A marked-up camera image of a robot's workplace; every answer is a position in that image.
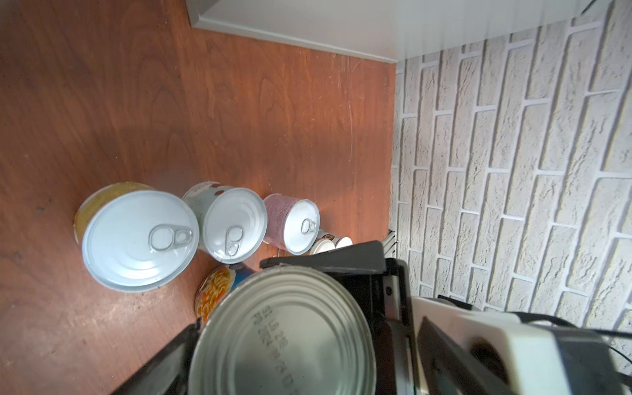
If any blue Progresso soup can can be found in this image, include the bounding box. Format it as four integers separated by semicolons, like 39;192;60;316
194;263;256;324

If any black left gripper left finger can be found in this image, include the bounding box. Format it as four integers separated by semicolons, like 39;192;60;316
113;323;200;394

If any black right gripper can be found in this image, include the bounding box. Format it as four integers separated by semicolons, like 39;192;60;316
259;241;420;394

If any red label soup can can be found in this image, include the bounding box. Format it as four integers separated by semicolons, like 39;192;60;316
188;266;377;394

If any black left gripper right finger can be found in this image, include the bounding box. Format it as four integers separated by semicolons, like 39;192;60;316
417;318;513;394

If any grey metal cabinet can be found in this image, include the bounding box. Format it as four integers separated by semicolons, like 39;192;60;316
186;0;609;64

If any orange can white lid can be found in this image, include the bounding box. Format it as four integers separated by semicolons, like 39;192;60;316
309;238;336;255

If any white grey label can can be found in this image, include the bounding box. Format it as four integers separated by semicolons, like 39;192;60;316
183;181;268;264

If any pink label can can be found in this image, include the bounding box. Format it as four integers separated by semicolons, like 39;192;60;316
263;194;320;255

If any yellow label can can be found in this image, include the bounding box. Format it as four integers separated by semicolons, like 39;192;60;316
73;182;200;293

